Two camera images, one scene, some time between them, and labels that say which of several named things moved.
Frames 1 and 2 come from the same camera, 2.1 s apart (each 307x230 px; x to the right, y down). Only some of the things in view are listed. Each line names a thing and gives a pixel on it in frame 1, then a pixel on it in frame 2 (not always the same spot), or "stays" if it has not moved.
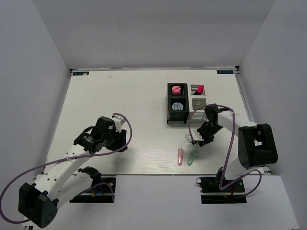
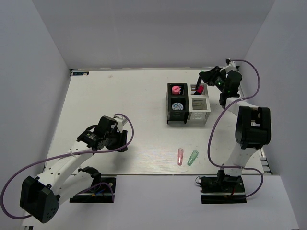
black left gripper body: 112,140 stays
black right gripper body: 207,132 to 219,81
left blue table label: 80,73 stays
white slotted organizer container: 197,97 stays
